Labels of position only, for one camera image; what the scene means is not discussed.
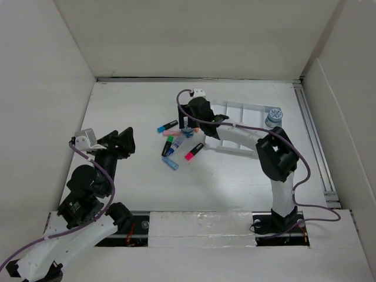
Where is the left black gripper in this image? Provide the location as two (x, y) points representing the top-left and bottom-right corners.
(93, 126), (135, 194)

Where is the blue round jar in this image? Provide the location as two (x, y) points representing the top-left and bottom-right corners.
(265, 108), (283, 127)
(181, 128), (195, 138)

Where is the clear glue bottle blue cap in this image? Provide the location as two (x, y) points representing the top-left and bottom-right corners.
(166, 135), (186, 157)

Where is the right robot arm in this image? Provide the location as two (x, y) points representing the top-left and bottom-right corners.
(177, 96), (300, 233)

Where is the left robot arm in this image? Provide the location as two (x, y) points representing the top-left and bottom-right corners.
(1, 127), (136, 281)

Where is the pink translucent marker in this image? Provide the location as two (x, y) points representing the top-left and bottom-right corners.
(162, 130), (182, 137)

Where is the blue cap black highlighter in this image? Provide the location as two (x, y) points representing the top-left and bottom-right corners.
(157, 120), (179, 133)

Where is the green cap black highlighter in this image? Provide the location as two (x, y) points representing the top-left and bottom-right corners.
(161, 136), (174, 157)

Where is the pink cap black highlighter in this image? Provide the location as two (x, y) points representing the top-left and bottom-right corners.
(184, 143), (204, 161)

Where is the light blue translucent marker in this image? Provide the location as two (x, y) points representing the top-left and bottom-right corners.
(162, 157), (179, 170)

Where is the white divided organizer tray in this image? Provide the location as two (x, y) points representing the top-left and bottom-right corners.
(204, 101), (281, 157)

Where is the white foam block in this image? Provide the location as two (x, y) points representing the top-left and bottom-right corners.
(148, 211), (256, 249)

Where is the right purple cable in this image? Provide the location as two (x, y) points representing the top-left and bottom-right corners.
(175, 88), (342, 238)

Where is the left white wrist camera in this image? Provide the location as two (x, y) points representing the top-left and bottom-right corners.
(73, 128), (106, 152)

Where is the aluminium rail back edge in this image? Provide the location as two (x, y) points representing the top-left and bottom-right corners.
(96, 76), (301, 83)

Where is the aluminium rail right side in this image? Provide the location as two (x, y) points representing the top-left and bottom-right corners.
(293, 80), (342, 209)

